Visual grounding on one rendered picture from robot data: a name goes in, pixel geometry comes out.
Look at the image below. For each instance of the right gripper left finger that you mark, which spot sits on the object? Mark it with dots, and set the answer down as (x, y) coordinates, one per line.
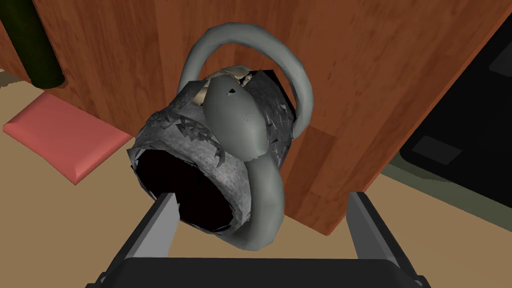
(154, 230)

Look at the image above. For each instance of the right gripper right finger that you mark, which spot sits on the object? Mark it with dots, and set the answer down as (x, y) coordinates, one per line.
(370, 230)

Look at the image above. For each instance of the pink flat block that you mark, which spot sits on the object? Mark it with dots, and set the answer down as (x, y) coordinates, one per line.
(64, 134)

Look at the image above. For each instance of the black appliance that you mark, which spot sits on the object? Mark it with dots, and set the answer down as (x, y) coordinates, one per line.
(472, 132)

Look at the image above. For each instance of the brown wooden cabinet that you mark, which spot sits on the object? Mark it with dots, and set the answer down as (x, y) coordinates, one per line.
(360, 80)

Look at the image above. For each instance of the dark green cylinder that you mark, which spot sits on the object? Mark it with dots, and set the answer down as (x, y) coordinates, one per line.
(34, 44)

